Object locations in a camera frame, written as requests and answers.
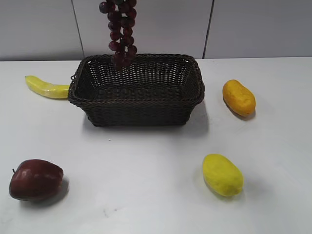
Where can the dark woven basket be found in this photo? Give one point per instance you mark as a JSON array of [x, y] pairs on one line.
[[155, 90]]

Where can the yellow banana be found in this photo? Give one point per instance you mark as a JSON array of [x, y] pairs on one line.
[[46, 89]]

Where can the red apple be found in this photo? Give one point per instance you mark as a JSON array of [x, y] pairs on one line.
[[36, 180]]

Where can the yellow lemon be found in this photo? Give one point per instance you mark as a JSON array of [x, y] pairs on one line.
[[221, 175]]

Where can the purple grape bunch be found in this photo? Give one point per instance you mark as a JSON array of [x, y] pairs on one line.
[[121, 15]]

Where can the orange mango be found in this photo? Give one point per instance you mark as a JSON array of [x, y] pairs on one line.
[[238, 98]]

